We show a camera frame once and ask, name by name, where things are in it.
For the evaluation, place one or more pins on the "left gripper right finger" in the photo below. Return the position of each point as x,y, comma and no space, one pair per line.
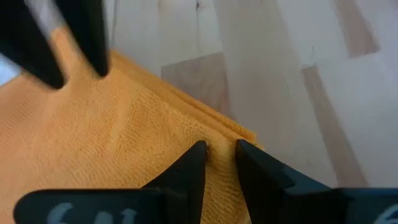
311,208

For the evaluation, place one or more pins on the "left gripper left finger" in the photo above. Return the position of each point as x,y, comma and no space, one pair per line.
124,208

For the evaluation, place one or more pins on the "orange microfiber towel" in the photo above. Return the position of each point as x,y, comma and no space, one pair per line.
93,140

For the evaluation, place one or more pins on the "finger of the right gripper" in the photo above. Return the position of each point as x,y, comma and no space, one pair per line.
90,34
28,43

